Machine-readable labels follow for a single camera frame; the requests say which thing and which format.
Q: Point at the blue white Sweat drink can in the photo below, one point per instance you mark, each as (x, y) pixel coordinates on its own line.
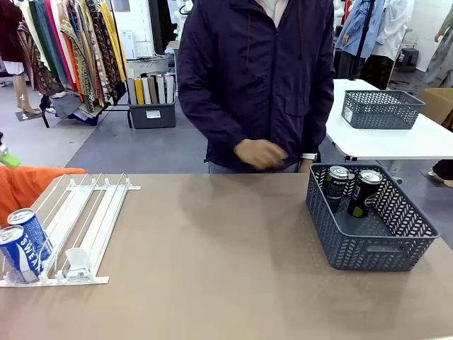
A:
(33, 226)
(21, 255)

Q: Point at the black can with white text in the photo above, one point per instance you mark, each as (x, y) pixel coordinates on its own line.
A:
(334, 187)

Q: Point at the black can with green base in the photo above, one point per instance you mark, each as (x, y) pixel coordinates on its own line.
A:
(361, 198)

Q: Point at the grey plastic lattice basket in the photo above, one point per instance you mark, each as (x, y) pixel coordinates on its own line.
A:
(382, 113)
(357, 248)

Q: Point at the person's left forearm purple sleeve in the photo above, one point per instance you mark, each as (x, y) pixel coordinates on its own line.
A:
(318, 124)

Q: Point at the person's right forearm purple sleeve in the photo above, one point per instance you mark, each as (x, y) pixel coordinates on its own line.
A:
(209, 120)

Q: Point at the white plastic dispenser pusher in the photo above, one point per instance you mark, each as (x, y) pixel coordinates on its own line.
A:
(76, 258)

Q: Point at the person's right hand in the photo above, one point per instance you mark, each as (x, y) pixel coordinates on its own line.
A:
(260, 154)

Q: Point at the person's left hand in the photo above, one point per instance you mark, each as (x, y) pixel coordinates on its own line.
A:
(306, 166)

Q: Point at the orange cloth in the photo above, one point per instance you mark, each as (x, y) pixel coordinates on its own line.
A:
(21, 187)

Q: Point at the grey cloth pile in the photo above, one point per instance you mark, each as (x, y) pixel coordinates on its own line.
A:
(70, 106)

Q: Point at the orange hanging garment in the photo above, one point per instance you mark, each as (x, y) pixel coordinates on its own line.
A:
(72, 63)

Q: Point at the mannequin in maroon garment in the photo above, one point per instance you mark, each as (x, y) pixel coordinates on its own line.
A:
(12, 35)

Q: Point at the teal hanging garment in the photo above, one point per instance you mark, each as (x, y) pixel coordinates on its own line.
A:
(46, 39)

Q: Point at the cream hanging garment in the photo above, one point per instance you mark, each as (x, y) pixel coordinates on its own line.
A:
(33, 32)

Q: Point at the pink hanging garment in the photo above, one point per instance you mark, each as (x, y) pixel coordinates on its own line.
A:
(58, 39)

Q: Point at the black metal clothes rack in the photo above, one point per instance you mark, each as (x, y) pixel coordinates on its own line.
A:
(122, 88)

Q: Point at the brown patterned hanging garment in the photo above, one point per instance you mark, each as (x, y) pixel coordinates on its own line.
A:
(99, 53)

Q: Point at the yellow fabric board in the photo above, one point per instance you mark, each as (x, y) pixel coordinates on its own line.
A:
(139, 90)

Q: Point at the grey plastic storage bin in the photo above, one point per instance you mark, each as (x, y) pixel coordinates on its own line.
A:
(152, 115)

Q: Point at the white fabric board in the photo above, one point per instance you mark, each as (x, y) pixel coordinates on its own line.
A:
(146, 90)

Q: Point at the yellow hanging garment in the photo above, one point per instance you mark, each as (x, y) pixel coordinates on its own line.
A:
(113, 39)

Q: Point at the brown fabric board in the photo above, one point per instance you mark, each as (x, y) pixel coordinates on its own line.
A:
(153, 90)

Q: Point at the white air purifier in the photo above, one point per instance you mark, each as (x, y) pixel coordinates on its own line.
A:
(127, 44)

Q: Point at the light grey fabric board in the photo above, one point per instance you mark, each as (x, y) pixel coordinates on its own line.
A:
(170, 88)
(161, 88)

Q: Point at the grey background workbench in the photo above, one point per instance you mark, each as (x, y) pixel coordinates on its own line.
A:
(173, 47)

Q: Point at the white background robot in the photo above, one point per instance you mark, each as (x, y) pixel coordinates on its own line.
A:
(182, 14)

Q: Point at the person in purple jacket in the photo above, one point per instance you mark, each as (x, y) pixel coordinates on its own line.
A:
(255, 71)

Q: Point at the white wristwatch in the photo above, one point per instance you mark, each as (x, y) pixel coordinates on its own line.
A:
(309, 156)

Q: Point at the white side table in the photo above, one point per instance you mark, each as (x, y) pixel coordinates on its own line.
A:
(371, 141)

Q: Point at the mannequin in blue shirt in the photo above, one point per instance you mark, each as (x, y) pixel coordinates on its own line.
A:
(354, 35)

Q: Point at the black stand pole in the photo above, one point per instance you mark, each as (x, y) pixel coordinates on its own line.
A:
(364, 28)

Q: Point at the mannequin in white coat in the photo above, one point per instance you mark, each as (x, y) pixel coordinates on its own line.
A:
(393, 32)

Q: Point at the black plastic stool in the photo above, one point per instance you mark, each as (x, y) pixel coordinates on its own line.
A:
(410, 58)

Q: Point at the brown cardboard box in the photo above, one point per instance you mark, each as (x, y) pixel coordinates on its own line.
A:
(439, 102)

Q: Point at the bystander in dark clothes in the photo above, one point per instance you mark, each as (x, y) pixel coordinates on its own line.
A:
(444, 170)

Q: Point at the mannequin in grey dress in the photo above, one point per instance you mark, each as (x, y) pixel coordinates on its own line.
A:
(442, 60)

